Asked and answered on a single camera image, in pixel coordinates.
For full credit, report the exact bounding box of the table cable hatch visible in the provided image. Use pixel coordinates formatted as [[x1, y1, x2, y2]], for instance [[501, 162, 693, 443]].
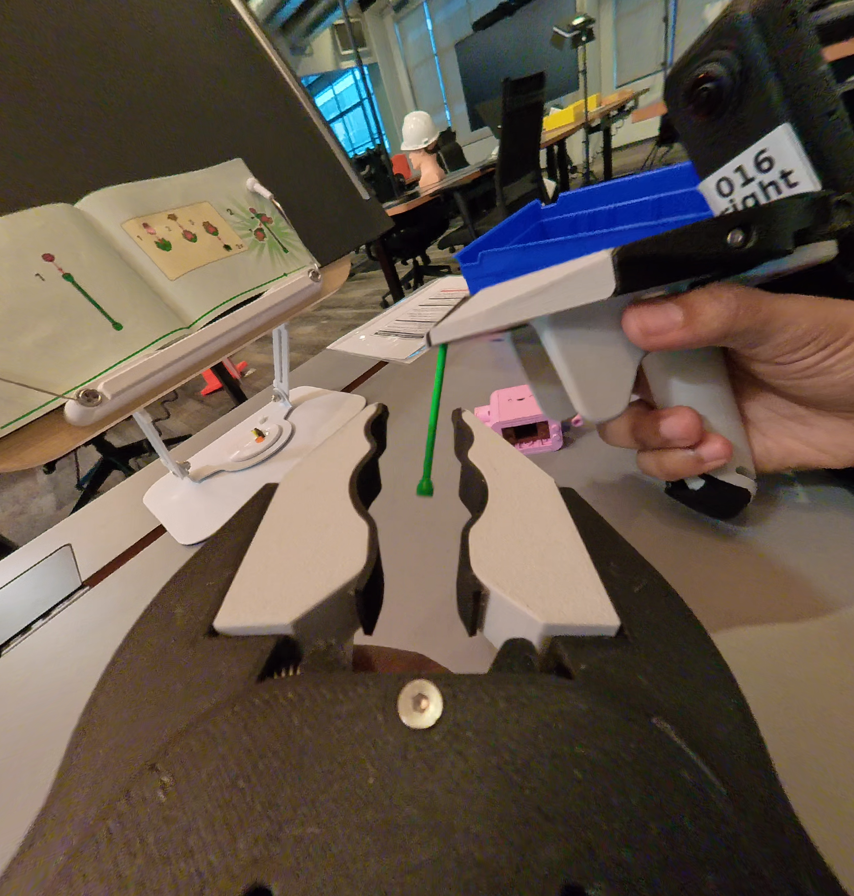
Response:
[[0, 545, 85, 662]]

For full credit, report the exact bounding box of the white book stand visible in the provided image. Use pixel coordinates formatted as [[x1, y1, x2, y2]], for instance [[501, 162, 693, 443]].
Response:
[[0, 178, 367, 547]]

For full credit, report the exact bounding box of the orange plastic object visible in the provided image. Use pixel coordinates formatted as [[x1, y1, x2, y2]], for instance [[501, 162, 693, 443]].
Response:
[[202, 360, 248, 399]]

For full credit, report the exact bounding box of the black high-back office chair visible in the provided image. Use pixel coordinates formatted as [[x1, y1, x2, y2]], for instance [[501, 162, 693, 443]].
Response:
[[495, 70, 550, 219]]

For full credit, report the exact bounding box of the tripod light stand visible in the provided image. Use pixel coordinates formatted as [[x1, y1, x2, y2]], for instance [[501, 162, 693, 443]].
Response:
[[552, 14, 602, 184]]

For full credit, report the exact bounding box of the green toy flower stem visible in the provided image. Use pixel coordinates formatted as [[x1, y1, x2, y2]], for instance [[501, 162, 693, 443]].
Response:
[[416, 343, 449, 498]]

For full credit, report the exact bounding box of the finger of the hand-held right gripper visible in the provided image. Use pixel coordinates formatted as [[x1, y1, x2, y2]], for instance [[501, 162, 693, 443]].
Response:
[[509, 328, 576, 422], [427, 248, 641, 425]]

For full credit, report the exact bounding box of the laminated label sheet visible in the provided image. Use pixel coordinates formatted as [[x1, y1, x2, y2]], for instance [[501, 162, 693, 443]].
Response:
[[327, 275, 470, 365]]

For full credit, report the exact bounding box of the mannequin head with white helmet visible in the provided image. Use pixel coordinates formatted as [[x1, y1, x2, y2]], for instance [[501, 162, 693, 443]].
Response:
[[399, 111, 449, 186]]

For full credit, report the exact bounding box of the black board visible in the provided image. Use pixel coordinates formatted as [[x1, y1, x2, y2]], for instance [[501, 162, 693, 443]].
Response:
[[0, 0, 396, 247]]

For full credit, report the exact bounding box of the person's right hand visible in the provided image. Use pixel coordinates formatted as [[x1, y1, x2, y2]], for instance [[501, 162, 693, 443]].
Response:
[[598, 282, 854, 484]]

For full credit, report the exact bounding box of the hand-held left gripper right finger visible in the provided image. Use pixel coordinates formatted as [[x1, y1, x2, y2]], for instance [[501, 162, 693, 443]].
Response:
[[451, 408, 623, 652]]

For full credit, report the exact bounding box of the large dark wall monitor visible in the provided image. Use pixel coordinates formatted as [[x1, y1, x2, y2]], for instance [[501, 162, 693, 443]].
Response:
[[455, 7, 576, 132]]

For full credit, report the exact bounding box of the blue storage bin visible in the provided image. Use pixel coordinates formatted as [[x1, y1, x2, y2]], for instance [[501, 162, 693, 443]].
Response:
[[455, 162, 715, 298]]

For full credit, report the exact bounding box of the wooden office desk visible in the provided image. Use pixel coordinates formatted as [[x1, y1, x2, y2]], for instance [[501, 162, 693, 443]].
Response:
[[539, 90, 652, 184], [384, 167, 501, 305]]

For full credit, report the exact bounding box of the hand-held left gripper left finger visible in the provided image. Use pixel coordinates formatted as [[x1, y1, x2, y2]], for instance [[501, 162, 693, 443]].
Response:
[[212, 403, 389, 655]]

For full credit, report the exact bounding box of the pink toy block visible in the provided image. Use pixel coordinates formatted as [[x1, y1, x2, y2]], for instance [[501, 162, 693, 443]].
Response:
[[475, 385, 583, 457]]

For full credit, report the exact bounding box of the yellow parts bin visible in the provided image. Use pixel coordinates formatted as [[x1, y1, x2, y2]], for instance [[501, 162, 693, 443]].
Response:
[[542, 94, 603, 132]]

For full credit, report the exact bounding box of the open instruction booklet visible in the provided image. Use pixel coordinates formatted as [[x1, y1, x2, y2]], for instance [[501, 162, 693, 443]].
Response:
[[0, 160, 315, 449]]

